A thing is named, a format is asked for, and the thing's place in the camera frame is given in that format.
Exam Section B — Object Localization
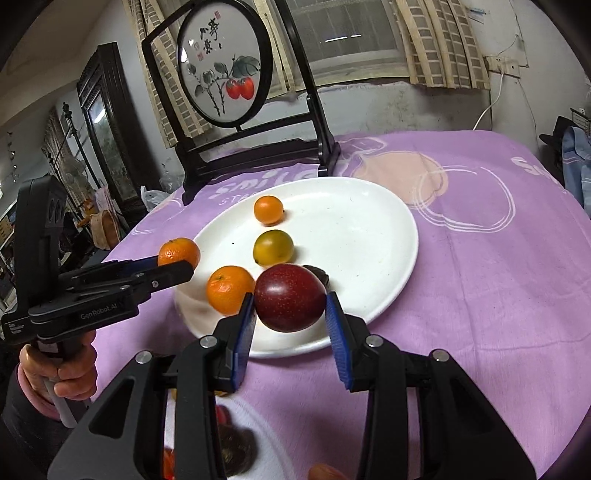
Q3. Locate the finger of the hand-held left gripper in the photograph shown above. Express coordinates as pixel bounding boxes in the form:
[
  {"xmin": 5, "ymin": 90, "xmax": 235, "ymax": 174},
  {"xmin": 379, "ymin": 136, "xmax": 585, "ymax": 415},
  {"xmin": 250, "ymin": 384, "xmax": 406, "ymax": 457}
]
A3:
[
  {"xmin": 99, "ymin": 257, "xmax": 160, "ymax": 277},
  {"xmin": 59, "ymin": 260, "xmax": 195, "ymax": 298}
]

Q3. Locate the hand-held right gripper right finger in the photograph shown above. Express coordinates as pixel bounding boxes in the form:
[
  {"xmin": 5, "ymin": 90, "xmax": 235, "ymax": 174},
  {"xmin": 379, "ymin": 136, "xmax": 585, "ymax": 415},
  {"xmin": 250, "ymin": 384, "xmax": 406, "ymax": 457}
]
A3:
[{"xmin": 325, "ymin": 292, "xmax": 539, "ymax": 480}]

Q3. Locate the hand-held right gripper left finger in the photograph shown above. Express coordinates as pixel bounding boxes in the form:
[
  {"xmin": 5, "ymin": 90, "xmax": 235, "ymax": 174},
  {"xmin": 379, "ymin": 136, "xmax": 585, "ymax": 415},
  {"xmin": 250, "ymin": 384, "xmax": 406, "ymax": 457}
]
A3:
[{"xmin": 46, "ymin": 292, "xmax": 257, "ymax": 480}]

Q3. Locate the orange tangerine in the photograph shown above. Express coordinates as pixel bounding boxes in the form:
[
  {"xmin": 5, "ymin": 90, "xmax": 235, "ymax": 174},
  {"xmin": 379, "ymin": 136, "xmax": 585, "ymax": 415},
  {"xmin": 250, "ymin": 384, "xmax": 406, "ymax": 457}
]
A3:
[
  {"xmin": 206, "ymin": 266, "xmax": 256, "ymax": 317},
  {"xmin": 158, "ymin": 237, "xmax": 201, "ymax": 271}
]

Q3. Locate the dark red passion fruit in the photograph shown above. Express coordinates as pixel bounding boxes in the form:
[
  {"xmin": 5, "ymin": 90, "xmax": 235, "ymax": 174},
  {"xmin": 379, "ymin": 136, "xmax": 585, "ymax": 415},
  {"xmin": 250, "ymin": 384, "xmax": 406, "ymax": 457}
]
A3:
[{"xmin": 254, "ymin": 264, "xmax": 328, "ymax": 333}]

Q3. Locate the large white plate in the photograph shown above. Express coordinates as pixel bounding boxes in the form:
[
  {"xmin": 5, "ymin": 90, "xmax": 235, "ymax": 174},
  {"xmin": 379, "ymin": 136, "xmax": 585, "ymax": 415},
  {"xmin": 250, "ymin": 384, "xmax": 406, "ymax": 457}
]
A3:
[{"xmin": 174, "ymin": 178, "xmax": 419, "ymax": 360}]

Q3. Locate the person's left forearm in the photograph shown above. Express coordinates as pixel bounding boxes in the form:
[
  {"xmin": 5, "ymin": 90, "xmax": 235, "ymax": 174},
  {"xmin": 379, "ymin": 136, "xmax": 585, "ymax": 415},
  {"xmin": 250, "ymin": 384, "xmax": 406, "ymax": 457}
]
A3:
[{"xmin": 0, "ymin": 364, "xmax": 77, "ymax": 480}]

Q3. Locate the person's left hand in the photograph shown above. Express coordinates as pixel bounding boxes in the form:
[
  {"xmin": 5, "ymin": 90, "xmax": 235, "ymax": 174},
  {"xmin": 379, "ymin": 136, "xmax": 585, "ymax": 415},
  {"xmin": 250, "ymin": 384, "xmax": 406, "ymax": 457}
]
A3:
[{"xmin": 18, "ymin": 329, "xmax": 98, "ymax": 409}]

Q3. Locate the white plastic bag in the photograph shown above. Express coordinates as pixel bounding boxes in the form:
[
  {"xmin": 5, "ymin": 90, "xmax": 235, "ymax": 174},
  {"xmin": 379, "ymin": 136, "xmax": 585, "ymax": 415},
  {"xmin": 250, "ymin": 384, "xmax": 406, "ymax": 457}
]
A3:
[{"xmin": 140, "ymin": 186, "xmax": 172, "ymax": 212}]

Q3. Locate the dark wrinkled passion fruit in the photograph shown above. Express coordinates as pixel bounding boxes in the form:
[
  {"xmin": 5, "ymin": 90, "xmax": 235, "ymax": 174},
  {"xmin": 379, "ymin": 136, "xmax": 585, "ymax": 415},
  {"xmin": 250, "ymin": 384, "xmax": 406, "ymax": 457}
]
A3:
[
  {"xmin": 219, "ymin": 427, "xmax": 257, "ymax": 474},
  {"xmin": 302, "ymin": 265, "xmax": 330, "ymax": 291}
]

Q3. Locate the small white plate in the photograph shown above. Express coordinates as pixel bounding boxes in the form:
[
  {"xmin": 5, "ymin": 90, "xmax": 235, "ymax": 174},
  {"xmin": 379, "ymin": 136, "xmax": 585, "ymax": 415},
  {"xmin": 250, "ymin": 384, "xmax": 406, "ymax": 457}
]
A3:
[{"xmin": 161, "ymin": 392, "xmax": 298, "ymax": 480}]

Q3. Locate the green-yellow citrus fruit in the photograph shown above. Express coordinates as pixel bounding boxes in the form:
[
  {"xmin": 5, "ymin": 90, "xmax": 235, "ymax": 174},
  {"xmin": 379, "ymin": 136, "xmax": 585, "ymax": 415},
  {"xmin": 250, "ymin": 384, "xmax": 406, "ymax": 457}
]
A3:
[{"xmin": 253, "ymin": 230, "xmax": 295, "ymax": 267}]

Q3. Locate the black coat stand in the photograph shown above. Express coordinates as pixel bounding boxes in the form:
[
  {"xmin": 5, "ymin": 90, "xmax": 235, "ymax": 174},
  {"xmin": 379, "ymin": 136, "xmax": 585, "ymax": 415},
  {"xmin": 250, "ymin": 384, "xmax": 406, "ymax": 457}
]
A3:
[{"xmin": 59, "ymin": 102, "xmax": 101, "ymax": 191}]

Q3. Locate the orange fruit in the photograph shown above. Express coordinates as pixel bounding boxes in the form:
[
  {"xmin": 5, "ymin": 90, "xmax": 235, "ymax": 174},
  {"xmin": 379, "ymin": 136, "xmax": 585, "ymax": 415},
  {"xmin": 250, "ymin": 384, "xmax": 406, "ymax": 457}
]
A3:
[{"xmin": 308, "ymin": 464, "xmax": 348, "ymax": 480}]

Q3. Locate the dark wooden cabinet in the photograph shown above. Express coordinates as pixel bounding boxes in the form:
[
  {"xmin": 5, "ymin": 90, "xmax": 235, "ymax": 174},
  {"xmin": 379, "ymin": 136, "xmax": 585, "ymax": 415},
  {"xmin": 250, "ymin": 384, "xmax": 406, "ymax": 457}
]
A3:
[{"xmin": 76, "ymin": 42, "xmax": 149, "ymax": 212}]

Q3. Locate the small orange kumquat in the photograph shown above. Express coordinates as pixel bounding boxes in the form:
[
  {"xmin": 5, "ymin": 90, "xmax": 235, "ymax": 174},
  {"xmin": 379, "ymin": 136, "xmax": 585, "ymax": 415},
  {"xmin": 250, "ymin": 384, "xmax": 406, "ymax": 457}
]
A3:
[{"xmin": 254, "ymin": 196, "xmax": 284, "ymax": 226}]

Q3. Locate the purple printed blanket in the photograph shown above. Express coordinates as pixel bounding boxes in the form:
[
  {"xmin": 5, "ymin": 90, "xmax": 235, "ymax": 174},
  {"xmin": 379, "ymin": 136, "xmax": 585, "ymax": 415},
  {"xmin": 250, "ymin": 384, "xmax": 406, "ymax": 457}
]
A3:
[{"xmin": 98, "ymin": 130, "xmax": 591, "ymax": 480}]

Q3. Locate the bamboo blind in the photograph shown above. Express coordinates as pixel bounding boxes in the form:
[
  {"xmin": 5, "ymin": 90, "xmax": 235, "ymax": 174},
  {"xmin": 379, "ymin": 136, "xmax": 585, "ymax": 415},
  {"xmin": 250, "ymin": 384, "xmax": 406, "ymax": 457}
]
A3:
[
  {"xmin": 396, "ymin": 0, "xmax": 491, "ymax": 91},
  {"xmin": 122, "ymin": 0, "xmax": 214, "ymax": 149},
  {"xmin": 252, "ymin": 0, "xmax": 297, "ymax": 99}
]

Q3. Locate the round painted screen black stand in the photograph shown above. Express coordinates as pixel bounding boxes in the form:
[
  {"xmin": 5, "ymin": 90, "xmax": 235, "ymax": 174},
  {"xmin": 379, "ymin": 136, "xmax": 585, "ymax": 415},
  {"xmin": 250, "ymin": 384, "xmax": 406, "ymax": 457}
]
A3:
[{"xmin": 141, "ymin": 0, "xmax": 342, "ymax": 206}]

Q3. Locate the blue cloth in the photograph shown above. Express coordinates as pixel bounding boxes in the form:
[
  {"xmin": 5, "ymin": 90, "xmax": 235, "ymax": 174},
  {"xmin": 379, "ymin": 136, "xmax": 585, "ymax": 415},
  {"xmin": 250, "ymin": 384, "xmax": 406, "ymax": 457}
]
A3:
[{"xmin": 560, "ymin": 126, "xmax": 591, "ymax": 209}]

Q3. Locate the black hat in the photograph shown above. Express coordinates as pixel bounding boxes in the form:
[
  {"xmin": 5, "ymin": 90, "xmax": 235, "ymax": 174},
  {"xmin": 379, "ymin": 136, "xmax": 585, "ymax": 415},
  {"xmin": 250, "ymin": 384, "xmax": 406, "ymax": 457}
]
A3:
[{"xmin": 539, "ymin": 115, "xmax": 574, "ymax": 149}]

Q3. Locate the window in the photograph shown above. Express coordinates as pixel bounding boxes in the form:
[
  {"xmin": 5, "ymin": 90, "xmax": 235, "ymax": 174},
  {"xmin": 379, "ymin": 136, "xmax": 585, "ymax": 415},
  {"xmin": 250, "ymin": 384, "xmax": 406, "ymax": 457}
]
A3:
[{"xmin": 276, "ymin": 0, "xmax": 413, "ymax": 87}]

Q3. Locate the white cable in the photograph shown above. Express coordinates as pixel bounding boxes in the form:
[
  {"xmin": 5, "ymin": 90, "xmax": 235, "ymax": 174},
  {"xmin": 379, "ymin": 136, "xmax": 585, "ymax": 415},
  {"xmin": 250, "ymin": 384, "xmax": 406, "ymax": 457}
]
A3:
[{"xmin": 471, "ymin": 34, "xmax": 525, "ymax": 133}]

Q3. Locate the wall power outlet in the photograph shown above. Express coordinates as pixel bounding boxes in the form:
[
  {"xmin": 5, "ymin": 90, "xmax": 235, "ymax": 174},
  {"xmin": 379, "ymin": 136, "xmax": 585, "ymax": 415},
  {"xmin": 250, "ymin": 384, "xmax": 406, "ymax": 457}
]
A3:
[{"xmin": 484, "ymin": 54, "xmax": 530, "ymax": 73}]

